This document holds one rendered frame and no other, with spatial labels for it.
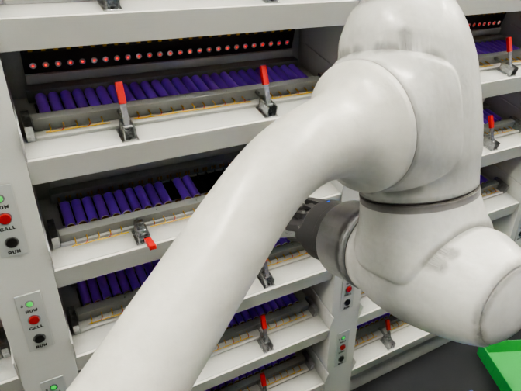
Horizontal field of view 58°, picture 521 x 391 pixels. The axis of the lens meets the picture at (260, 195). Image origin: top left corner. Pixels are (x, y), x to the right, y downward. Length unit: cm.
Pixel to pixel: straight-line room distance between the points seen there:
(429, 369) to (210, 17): 135
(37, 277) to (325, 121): 65
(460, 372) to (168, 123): 131
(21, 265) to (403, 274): 63
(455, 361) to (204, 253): 158
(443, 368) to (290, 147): 152
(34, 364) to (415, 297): 74
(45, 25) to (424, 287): 59
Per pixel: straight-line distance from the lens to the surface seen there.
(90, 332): 102
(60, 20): 74
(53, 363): 99
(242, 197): 28
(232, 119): 87
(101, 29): 76
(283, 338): 125
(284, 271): 112
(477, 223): 42
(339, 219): 50
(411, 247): 39
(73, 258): 88
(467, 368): 180
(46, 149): 80
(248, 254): 28
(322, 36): 105
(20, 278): 87
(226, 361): 119
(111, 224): 90
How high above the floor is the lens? 123
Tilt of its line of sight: 27 degrees down
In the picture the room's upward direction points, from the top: straight up
